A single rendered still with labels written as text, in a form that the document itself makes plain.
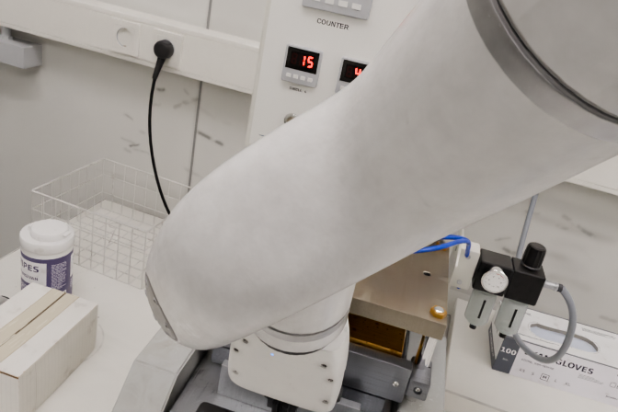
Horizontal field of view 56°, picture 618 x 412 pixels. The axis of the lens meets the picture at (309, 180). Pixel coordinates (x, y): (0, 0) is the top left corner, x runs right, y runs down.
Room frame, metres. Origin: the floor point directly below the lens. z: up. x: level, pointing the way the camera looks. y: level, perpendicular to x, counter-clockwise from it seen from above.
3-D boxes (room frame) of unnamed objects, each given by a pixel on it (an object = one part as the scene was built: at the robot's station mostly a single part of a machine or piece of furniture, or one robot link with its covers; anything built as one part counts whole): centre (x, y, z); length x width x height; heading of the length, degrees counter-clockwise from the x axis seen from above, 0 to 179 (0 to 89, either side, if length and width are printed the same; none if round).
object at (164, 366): (0.55, 0.10, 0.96); 0.25 x 0.05 x 0.07; 171
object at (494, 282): (0.69, -0.28, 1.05); 0.15 x 0.05 x 0.15; 81
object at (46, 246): (0.84, 0.42, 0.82); 0.09 x 0.09 x 0.15
